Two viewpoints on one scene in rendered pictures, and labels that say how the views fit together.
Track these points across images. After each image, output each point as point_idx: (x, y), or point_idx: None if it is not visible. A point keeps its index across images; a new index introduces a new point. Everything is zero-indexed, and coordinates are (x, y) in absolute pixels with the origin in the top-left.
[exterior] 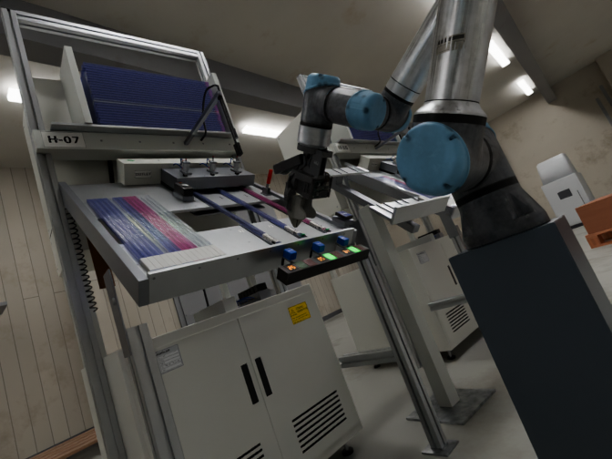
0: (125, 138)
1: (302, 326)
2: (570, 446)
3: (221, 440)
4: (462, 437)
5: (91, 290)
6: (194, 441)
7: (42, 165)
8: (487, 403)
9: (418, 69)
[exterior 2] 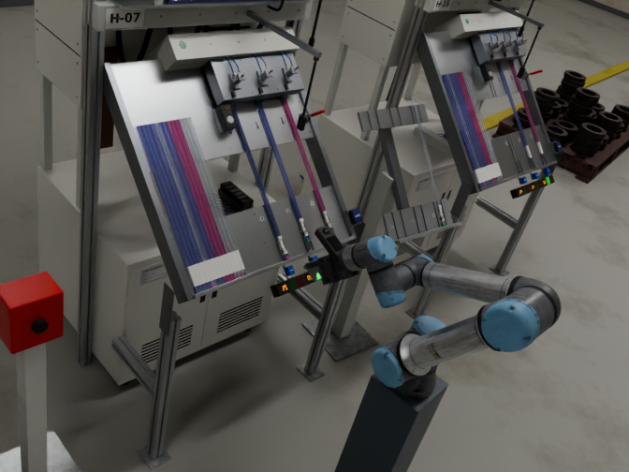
0: (185, 11)
1: None
2: (357, 458)
3: None
4: (329, 372)
5: None
6: (153, 320)
7: (94, 43)
8: (363, 353)
9: (443, 290)
